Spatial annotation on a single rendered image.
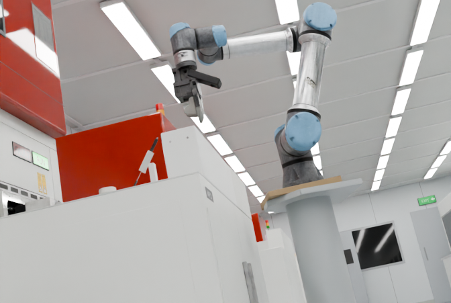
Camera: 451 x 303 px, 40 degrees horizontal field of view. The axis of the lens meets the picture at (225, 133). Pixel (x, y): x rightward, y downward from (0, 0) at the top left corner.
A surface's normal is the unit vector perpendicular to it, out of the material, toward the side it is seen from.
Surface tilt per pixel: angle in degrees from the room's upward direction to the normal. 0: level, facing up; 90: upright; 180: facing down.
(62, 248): 90
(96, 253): 90
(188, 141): 90
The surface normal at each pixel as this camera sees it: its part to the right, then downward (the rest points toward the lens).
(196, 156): -0.18, -0.25
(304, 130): 0.07, -0.15
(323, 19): 0.12, -0.39
